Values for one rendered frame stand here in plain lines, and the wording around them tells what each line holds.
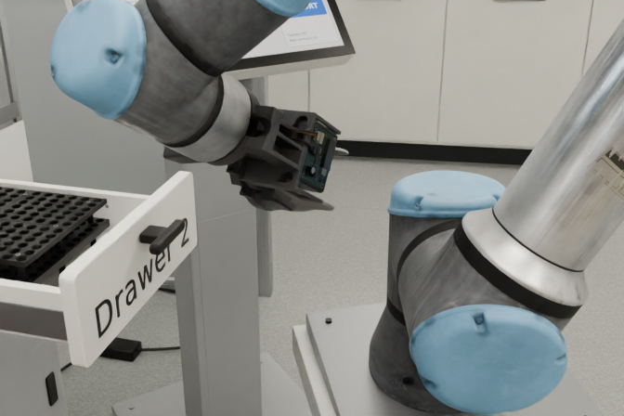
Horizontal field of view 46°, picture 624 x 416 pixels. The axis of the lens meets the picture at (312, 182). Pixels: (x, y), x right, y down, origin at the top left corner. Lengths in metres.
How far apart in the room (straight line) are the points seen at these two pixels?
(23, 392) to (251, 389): 0.68
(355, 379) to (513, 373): 0.27
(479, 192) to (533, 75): 2.77
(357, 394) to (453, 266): 0.26
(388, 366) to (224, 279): 0.88
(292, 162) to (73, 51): 0.21
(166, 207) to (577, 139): 0.53
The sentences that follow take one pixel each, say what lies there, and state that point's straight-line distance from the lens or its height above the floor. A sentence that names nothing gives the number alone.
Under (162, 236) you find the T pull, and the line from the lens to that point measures 0.84.
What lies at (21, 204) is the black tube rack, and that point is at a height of 0.90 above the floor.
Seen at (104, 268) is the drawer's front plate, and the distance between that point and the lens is 0.80.
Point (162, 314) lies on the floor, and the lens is 2.41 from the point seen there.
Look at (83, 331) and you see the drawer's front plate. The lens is 0.78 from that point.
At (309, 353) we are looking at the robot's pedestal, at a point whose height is 0.76.
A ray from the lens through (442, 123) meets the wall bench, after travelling 3.50.
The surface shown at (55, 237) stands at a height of 0.90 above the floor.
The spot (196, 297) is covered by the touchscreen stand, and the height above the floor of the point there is 0.44.
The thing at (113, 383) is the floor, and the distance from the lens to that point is 2.15.
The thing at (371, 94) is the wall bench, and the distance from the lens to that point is 3.47.
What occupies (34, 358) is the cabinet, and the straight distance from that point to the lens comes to 1.32.
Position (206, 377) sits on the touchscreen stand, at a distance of 1.75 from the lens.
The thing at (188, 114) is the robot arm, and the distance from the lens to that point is 0.54.
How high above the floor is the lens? 1.29
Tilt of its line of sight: 23 degrees down
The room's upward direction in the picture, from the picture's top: straight up
